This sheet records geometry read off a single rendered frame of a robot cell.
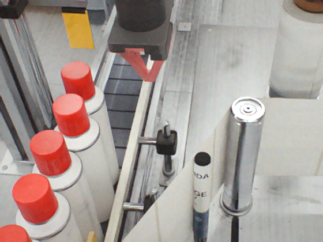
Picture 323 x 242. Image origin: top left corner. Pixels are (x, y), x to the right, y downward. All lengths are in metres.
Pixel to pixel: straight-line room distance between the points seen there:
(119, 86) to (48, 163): 0.37
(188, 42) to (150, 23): 0.44
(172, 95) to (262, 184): 0.27
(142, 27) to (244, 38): 0.40
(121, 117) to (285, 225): 0.31
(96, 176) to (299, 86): 0.34
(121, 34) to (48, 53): 0.47
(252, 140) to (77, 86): 0.20
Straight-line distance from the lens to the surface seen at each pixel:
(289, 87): 0.70
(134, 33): 0.52
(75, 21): 0.55
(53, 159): 0.44
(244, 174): 0.55
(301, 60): 0.67
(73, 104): 0.48
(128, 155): 0.64
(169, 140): 0.64
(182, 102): 0.82
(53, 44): 0.99
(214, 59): 0.83
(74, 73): 0.51
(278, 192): 0.65
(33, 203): 0.41
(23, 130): 0.70
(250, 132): 0.49
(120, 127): 0.72
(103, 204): 0.59
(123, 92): 0.78
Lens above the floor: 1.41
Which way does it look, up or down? 47 degrees down
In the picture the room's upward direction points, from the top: straight up
